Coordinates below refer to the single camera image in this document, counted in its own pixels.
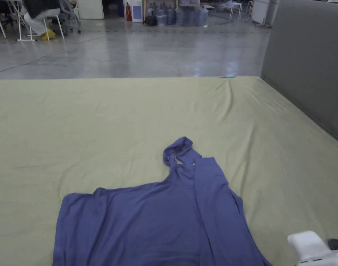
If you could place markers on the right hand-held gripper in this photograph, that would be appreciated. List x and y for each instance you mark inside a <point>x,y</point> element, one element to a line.
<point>310,246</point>

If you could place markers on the blue shirt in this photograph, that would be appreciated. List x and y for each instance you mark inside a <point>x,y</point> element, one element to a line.
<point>146,219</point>

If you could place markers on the grey padded headboard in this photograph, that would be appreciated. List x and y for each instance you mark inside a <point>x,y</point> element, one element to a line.
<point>304,55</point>

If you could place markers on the bed with pale green sheet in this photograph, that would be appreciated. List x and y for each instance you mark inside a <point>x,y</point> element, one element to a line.
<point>74,124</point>

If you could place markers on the group of water bottles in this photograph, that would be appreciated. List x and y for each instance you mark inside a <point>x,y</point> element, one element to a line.
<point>175,13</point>

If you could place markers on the red fire extinguisher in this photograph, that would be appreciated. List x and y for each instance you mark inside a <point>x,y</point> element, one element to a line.
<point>128,11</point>

